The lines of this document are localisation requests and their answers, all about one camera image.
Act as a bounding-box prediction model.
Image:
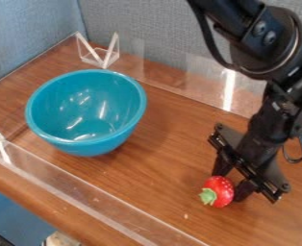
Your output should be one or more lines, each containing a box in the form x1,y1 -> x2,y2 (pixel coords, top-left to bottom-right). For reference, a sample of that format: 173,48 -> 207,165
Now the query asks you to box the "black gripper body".
208,123 -> 291,204

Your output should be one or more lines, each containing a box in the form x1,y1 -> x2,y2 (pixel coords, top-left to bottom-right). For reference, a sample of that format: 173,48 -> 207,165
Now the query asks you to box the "clear acrylic barrier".
111,36 -> 266,118
0,140 -> 208,246

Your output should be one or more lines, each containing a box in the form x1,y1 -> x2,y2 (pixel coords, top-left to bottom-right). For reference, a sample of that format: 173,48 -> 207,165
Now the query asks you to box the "blue bowl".
24,69 -> 148,157

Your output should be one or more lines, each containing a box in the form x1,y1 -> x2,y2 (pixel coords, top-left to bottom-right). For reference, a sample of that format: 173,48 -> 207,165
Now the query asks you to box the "clear acrylic back barrier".
111,36 -> 266,118

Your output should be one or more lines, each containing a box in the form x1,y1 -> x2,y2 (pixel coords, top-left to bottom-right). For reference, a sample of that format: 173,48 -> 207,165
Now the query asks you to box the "black cable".
282,134 -> 302,164

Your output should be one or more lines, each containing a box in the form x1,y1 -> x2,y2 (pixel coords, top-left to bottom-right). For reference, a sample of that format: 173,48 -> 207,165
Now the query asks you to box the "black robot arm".
185,0 -> 302,202

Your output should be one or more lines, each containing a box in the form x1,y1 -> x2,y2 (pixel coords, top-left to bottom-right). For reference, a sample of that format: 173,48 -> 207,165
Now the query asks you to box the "red toy strawberry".
199,176 -> 235,208

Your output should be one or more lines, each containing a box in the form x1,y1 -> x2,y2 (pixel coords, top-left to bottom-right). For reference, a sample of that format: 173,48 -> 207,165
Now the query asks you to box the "clear acrylic front barrier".
0,140 -> 208,246

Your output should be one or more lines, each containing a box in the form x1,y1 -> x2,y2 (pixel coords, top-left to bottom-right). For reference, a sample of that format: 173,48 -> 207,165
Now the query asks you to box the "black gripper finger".
212,151 -> 233,176
233,180 -> 258,202

